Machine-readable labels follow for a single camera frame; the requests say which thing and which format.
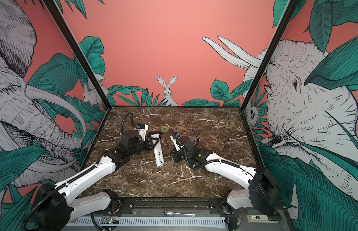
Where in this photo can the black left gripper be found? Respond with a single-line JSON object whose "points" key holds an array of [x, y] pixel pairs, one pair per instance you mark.
{"points": [[149, 144]]}

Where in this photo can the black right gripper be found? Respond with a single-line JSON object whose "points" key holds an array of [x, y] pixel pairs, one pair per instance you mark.
{"points": [[175, 155]]}

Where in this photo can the white remote control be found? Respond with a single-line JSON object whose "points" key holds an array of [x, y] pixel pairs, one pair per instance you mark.
{"points": [[158, 155]]}

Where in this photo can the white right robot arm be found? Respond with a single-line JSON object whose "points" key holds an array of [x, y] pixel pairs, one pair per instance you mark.
{"points": [[260, 188]]}

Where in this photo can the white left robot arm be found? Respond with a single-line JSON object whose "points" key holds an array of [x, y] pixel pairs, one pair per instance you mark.
{"points": [[56, 205]]}

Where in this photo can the green tape roll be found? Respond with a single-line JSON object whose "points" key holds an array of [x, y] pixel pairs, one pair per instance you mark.
{"points": [[164, 129]]}

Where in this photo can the white label box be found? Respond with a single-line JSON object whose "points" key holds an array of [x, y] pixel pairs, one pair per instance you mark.
{"points": [[258, 218]]}

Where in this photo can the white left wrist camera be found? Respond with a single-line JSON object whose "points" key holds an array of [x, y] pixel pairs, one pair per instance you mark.
{"points": [[142, 130]]}

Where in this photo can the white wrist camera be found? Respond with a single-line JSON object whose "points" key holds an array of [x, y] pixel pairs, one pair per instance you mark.
{"points": [[174, 139], [142, 130]]}

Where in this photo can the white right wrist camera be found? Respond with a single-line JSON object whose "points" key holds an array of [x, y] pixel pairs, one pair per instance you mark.
{"points": [[174, 139]]}

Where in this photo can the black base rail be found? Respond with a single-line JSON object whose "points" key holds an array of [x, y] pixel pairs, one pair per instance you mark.
{"points": [[212, 205]]}

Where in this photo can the white perforated cable tray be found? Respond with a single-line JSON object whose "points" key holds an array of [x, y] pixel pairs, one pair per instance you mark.
{"points": [[212, 222]]}

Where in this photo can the black enclosure corner post left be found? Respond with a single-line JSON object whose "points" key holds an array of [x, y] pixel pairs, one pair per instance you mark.
{"points": [[70, 38]]}

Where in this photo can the black enclosure corner post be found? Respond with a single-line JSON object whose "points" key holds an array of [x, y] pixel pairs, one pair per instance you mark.
{"points": [[70, 38], [287, 14]]}

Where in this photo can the black enclosure corner post right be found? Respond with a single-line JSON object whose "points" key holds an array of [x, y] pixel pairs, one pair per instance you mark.
{"points": [[287, 14]]}

